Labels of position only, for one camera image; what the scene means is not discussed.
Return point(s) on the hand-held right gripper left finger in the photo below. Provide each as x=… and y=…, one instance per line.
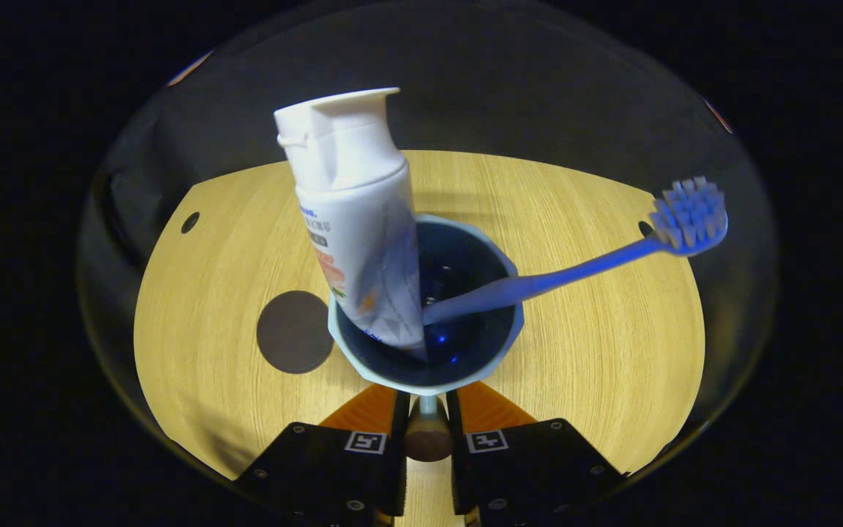
x=326, y=468

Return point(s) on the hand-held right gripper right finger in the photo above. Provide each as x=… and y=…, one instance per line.
x=531, y=468

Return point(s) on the blue toothbrush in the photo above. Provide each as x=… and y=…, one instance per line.
x=575, y=272

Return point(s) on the white toothpaste tube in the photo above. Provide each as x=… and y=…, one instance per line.
x=352, y=205

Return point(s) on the dark round coaster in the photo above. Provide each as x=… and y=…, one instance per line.
x=293, y=333

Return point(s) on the wooden desktop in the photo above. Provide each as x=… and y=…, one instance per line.
x=597, y=351

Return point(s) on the blue cup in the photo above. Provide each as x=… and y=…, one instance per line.
x=465, y=344

